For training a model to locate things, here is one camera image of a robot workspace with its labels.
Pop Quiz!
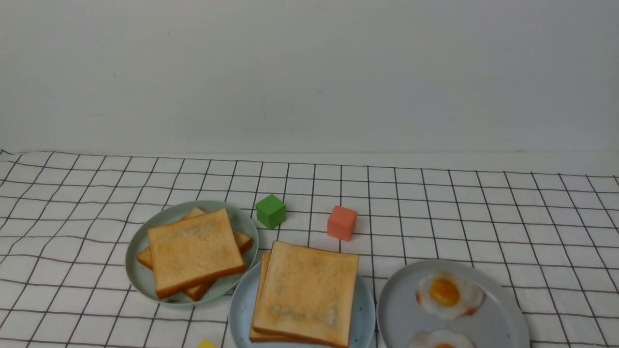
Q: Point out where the green cube block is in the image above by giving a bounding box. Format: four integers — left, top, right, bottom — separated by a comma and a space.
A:
255, 194, 287, 230

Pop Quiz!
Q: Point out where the orange-red cube block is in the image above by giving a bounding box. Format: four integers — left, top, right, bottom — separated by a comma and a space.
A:
326, 205, 357, 242

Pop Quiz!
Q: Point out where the toast slice on green plate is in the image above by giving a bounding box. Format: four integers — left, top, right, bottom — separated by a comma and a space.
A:
147, 208, 246, 300

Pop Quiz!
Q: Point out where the light blue plate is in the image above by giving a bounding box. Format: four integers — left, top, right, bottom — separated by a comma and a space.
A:
226, 263, 376, 348

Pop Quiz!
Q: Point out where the fried egg, far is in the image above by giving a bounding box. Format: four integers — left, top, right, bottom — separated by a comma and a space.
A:
415, 272, 486, 321

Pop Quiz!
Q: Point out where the fried egg, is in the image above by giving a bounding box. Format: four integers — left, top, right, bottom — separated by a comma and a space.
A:
408, 330, 476, 348
415, 272, 486, 321

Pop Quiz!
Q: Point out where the pale green plate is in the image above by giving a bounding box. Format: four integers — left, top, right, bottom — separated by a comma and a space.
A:
125, 200, 260, 308

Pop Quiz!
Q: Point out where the yellow cube block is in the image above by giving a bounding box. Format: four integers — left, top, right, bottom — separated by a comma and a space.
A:
197, 340, 219, 348

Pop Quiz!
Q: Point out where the fried egg, middle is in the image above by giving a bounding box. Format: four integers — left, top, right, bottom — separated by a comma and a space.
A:
408, 330, 476, 348

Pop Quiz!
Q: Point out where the grey plate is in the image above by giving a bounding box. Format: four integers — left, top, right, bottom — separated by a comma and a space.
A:
376, 260, 530, 348

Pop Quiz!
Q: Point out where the white grid-pattern tablecloth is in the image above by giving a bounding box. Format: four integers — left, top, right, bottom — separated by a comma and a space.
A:
0, 150, 619, 348

